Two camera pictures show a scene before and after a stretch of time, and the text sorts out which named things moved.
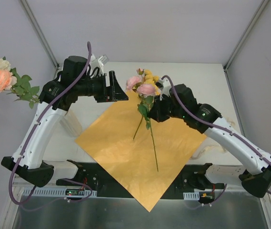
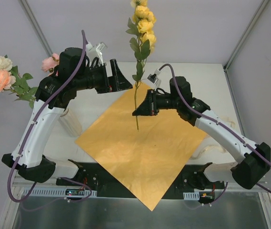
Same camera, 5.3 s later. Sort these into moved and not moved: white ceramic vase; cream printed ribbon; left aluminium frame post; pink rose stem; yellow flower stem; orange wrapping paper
Moved: pink rose stem; yellow flower stem
Not moved: white ceramic vase; left aluminium frame post; cream printed ribbon; orange wrapping paper
